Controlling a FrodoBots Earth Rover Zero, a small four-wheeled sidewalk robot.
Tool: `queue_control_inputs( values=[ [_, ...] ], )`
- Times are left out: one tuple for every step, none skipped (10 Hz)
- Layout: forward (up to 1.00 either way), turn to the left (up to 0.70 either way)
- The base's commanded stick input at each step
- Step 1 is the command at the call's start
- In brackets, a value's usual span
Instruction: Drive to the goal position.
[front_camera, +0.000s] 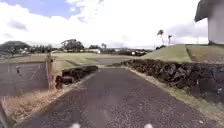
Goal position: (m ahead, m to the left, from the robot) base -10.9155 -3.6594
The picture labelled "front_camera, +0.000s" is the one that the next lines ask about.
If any robot's own part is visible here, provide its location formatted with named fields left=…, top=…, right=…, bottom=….
left=69, top=122, right=82, bottom=128
left=143, top=122, right=154, bottom=128

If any dry grass verge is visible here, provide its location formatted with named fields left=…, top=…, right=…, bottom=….
left=0, top=71, right=98, bottom=124

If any grassy mound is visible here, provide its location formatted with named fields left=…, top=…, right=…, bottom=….
left=139, top=43, right=224, bottom=64

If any narrow grass verge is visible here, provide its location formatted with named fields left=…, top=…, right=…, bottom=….
left=124, top=66, right=224, bottom=123

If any wooden post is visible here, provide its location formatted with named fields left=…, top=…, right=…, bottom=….
left=45, top=53, right=55, bottom=90

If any row of trees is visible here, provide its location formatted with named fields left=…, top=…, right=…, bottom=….
left=0, top=40, right=54, bottom=55

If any green grass field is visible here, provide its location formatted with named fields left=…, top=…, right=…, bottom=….
left=0, top=52, right=148, bottom=73

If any white building with dark roof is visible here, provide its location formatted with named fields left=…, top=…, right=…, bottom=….
left=194, top=0, right=224, bottom=45

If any broad dark tree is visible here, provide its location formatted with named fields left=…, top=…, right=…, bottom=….
left=60, top=38, right=85, bottom=53

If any short dark rock wall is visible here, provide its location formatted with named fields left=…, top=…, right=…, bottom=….
left=54, top=65, right=99, bottom=89

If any palm tree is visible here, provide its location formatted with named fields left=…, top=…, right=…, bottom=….
left=167, top=34, right=174, bottom=45
left=156, top=29, right=165, bottom=46

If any long dark rock wall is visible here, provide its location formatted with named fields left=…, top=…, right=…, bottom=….
left=111, top=58, right=224, bottom=101

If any dark asphalt road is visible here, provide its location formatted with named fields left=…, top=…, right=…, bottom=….
left=14, top=66, right=219, bottom=128

